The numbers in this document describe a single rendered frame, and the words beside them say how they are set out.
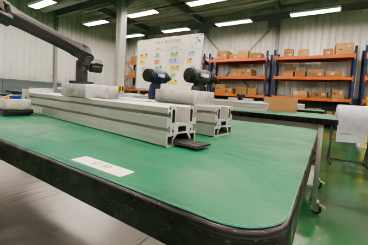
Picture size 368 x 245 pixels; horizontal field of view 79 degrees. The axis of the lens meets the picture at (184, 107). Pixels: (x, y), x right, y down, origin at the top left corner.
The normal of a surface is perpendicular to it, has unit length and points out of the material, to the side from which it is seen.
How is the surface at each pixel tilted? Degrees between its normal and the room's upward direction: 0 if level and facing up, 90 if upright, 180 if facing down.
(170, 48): 90
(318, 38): 90
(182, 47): 90
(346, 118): 95
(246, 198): 0
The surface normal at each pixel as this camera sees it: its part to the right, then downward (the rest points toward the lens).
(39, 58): 0.84, 0.08
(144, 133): -0.62, 0.00
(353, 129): -0.50, 0.20
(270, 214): 0.06, -1.00
